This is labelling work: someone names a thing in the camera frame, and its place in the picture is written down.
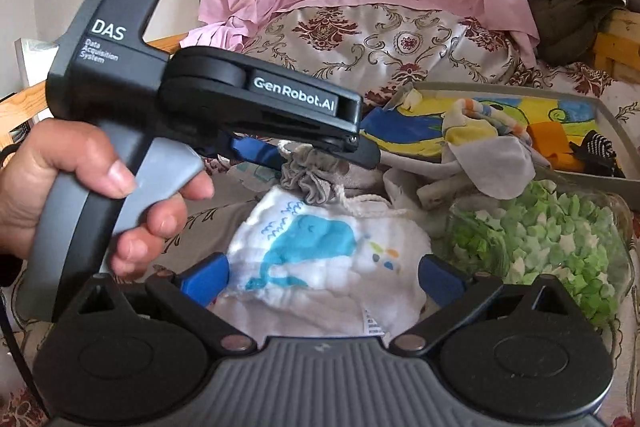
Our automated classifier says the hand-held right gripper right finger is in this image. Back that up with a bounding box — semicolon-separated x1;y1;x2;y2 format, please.
389;253;572;354

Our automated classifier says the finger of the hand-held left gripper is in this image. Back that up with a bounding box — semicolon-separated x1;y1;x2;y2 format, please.
217;127;382;172

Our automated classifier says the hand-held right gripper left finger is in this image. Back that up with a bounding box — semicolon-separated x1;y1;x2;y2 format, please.
75;252;258;356

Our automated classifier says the grey drawstring bag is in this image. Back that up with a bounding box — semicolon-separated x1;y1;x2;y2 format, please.
277;142;396;223

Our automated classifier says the white whale print washcloth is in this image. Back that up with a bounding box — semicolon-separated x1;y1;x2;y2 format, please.
207;186;433;339

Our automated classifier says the pastel striped baby garment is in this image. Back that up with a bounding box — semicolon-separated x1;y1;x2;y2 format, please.
442;99;553;200

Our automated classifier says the orange fabric band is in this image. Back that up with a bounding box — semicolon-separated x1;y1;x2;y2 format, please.
527;122;583;172

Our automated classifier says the dark striped sock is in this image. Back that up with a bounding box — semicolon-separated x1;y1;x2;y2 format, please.
570;130;626;178

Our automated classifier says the grey tray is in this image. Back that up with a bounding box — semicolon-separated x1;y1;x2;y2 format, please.
360;82;628;180

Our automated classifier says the person's left hand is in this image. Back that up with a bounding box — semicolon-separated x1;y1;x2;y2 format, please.
0;117;216;279

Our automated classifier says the pile of green paper stars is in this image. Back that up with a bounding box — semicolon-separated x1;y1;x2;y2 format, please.
447;182;621;328

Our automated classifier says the floral satin bedspread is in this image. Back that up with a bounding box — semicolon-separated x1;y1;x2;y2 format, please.
0;4;640;427

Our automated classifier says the cartoon print towel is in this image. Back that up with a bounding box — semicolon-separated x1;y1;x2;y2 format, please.
360;94;598;158

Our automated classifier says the glass jar of green stars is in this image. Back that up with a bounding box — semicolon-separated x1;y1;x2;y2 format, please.
442;179;633;333

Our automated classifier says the grey window frame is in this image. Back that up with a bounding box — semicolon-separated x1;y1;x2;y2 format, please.
15;38;61;88

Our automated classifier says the black cable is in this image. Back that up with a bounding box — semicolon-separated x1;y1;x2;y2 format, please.
0;289;51;427

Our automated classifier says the yellow wooden frame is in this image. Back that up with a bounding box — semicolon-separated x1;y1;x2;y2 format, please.
592;9;640;75

